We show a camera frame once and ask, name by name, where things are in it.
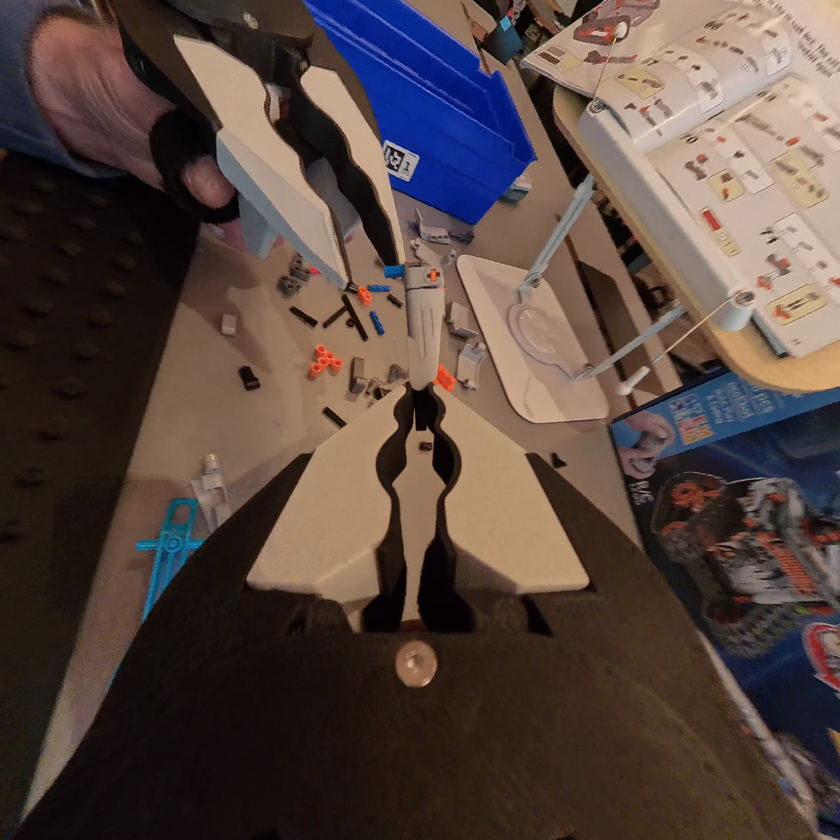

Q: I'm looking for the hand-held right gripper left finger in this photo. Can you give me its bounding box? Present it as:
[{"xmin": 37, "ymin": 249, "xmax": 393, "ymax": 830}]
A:
[{"xmin": 245, "ymin": 385, "xmax": 416, "ymax": 634}]

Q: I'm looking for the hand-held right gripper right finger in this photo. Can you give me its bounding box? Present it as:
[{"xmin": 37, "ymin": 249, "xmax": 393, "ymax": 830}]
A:
[{"xmin": 422, "ymin": 385, "xmax": 592, "ymax": 634}]

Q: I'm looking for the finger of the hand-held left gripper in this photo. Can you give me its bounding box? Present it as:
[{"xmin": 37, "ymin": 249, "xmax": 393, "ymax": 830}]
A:
[
  {"xmin": 287, "ymin": 64, "xmax": 406, "ymax": 266},
  {"xmin": 172, "ymin": 35, "xmax": 350, "ymax": 291}
]

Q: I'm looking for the light grey cross-hole connector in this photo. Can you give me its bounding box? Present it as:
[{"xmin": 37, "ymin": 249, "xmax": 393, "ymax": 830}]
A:
[{"xmin": 403, "ymin": 261, "xmax": 448, "ymax": 294}]

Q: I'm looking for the light grey beam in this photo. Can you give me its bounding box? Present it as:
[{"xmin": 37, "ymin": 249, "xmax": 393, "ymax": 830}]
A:
[{"xmin": 402, "ymin": 289, "xmax": 448, "ymax": 388}]

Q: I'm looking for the person's left forearm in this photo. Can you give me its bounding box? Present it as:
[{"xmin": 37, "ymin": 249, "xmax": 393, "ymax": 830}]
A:
[{"xmin": 0, "ymin": 0, "xmax": 129, "ymax": 179}]

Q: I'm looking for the person's left hand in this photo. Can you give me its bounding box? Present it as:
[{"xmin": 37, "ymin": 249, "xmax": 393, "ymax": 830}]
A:
[{"xmin": 29, "ymin": 16, "xmax": 245, "ymax": 250}]

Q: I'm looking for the blue storage box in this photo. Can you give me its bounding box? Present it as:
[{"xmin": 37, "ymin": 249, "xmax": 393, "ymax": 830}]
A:
[{"xmin": 303, "ymin": 0, "xmax": 538, "ymax": 226}]

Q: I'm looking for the light grey long block piece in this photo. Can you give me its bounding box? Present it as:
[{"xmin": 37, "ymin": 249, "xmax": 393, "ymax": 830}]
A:
[{"xmin": 190, "ymin": 453, "xmax": 232, "ymax": 526}]

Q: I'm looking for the teal separator tool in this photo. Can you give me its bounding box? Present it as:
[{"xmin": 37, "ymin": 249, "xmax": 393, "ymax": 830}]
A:
[{"xmin": 136, "ymin": 497, "xmax": 207, "ymax": 624}]

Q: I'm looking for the dark teal cup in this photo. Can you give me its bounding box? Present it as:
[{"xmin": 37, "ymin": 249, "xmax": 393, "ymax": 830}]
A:
[{"xmin": 487, "ymin": 14, "xmax": 526, "ymax": 64}]

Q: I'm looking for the white tipped rod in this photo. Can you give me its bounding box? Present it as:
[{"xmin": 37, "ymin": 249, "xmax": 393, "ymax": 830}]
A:
[
  {"xmin": 588, "ymin": 20, "xmax": 627, "ymax": 112},
  {"xmin": 613, "ymin": 292, "xmax": 756, "ymax": 396}
]

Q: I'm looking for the robot kit box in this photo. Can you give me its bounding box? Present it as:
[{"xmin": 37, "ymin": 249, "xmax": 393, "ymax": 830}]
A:
[{"xmin": 610, "ymin": 367, "xmax": 840, "ymax": 840}]

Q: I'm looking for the black dimpled mat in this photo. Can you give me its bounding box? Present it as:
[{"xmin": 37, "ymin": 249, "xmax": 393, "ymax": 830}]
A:
[{"xmin": 0, "ymin": 151, "xmax": 201, "ymax": 821}]

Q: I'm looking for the instruction booklet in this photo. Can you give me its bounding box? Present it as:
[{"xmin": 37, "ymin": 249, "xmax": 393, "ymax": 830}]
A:
[{"xmin": 521, "ymin": 0, "xmax": 840, "ymax": 358}]

